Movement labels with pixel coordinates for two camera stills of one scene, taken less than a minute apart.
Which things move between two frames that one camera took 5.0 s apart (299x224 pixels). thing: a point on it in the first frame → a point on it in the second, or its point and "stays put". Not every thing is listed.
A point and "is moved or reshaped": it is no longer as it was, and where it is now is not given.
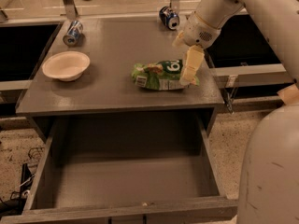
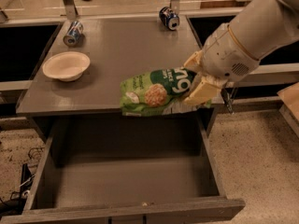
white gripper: (198, 32) → (226, 56)
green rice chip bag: (162, 76) is moved or reshaped
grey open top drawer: (124, 169) stays put
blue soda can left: (76, 28) stays put
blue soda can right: (168, 17) stays put
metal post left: (71, 9) stays put
